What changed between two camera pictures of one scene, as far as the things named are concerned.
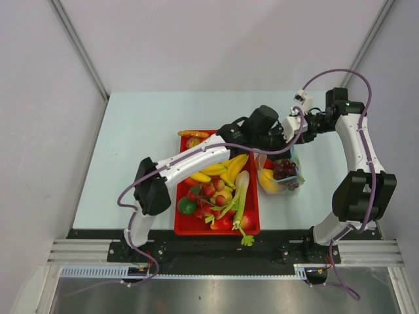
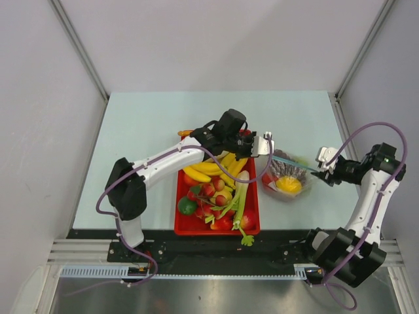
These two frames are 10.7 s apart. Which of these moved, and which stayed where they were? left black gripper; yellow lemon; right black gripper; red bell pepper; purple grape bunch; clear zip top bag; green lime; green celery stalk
Moved: right black gripper; left black gripper; yellow lemon; clear zip top bag; red bell pepper; purple grape bunch
Stayed: green lime; green celery stalk
